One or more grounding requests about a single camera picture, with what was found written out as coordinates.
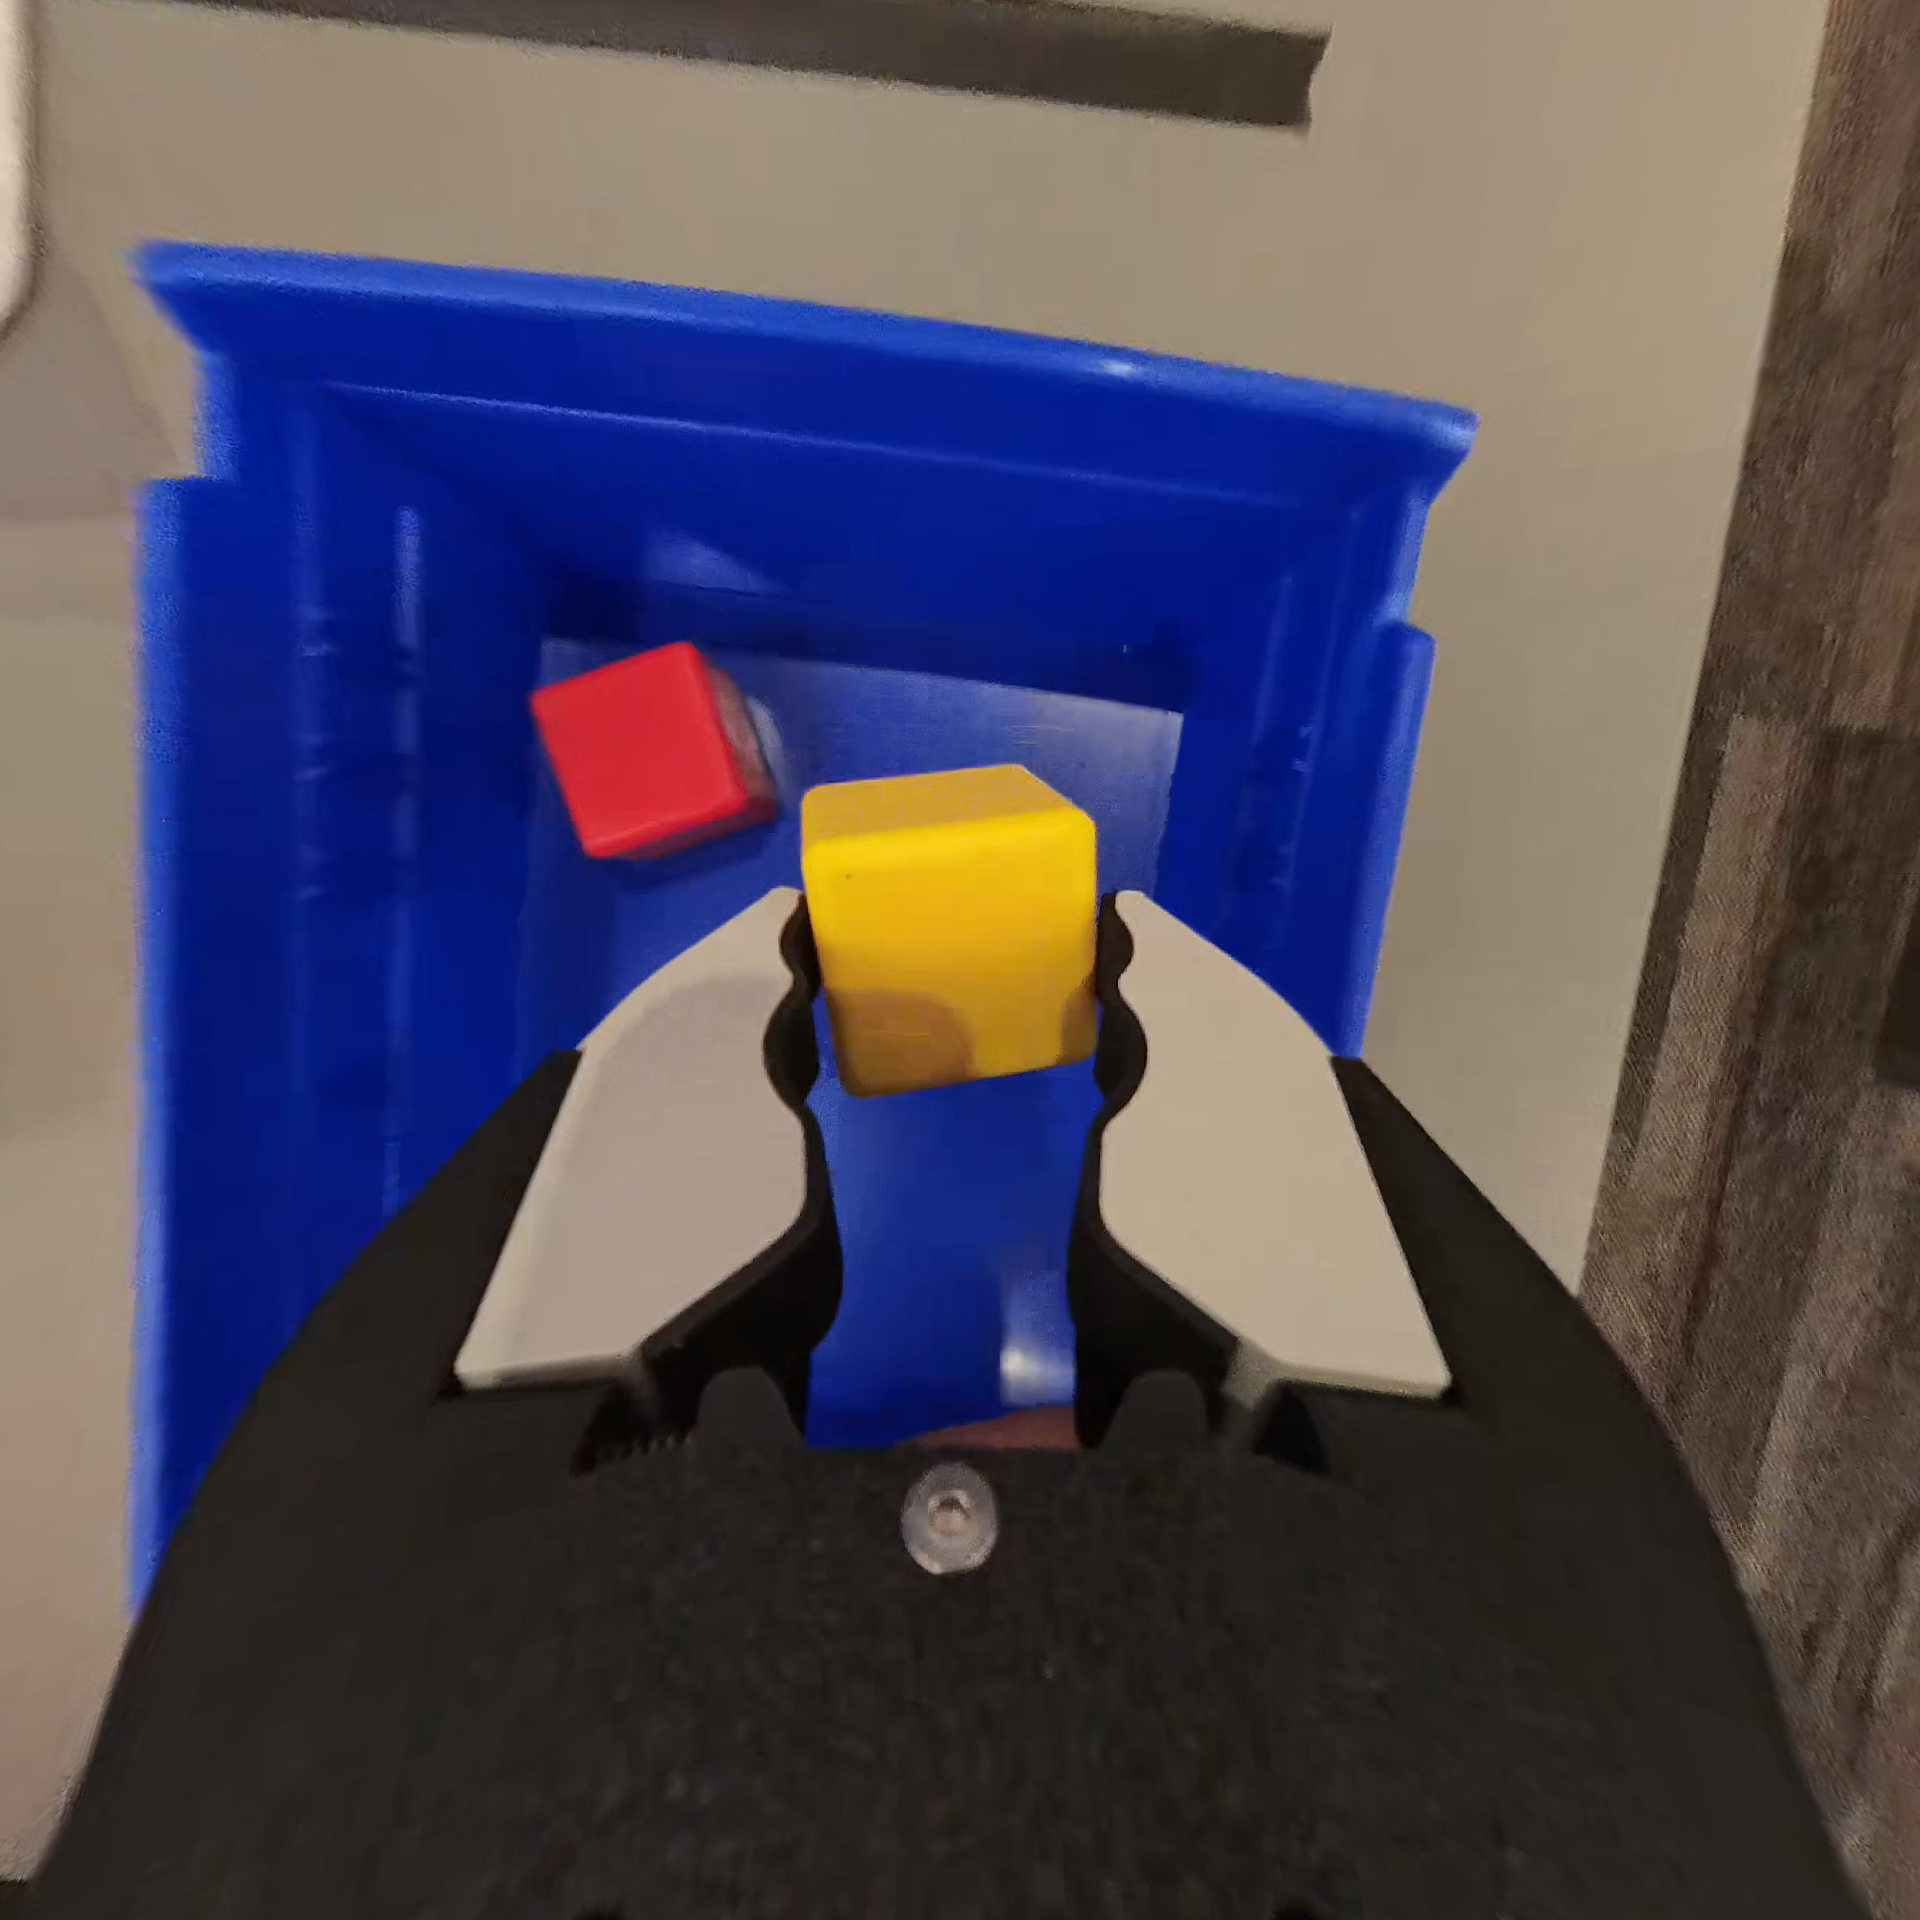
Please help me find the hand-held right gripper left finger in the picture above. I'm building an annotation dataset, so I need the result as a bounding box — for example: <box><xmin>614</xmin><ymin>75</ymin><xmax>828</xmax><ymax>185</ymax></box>
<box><xmin>455</xmin><ymin>884</ymin><xmax>839</xmax><ymax>1397</ymax></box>

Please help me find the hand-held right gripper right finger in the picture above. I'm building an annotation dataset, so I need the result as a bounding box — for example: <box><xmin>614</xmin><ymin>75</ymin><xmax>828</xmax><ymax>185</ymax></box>
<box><xmin>1067</xmin><ymin>886</ymin><xmax>1454</xmax><ymax>1401</ymax></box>

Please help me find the yellow cube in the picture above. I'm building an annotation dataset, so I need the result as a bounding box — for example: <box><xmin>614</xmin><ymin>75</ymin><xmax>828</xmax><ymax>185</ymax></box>
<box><xmin>801</xmin><ymin>762</ymin><xmax>1100</xmax><ymax>1097</ymax></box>

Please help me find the red cube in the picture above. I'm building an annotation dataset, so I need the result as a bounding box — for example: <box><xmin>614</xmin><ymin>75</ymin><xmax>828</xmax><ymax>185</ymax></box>
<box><xmin>529</xmin><ymin>643</ymin><xmax>783</xmax><ymax>862</ymax></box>

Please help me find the blue plastic bin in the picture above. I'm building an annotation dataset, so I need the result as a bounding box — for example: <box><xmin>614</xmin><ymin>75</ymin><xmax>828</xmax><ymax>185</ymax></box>
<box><xmin>128</xmin><ymin>237</ymin><xmax>1480</xmax><ymax>1630</ymax></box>

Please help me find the grey desk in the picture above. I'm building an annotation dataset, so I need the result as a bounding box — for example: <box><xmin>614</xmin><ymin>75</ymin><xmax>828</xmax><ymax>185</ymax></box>
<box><xmin>0</xmin><ymin>0</ymin><xmax>1846</xmax><ymax>1893</ymax></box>

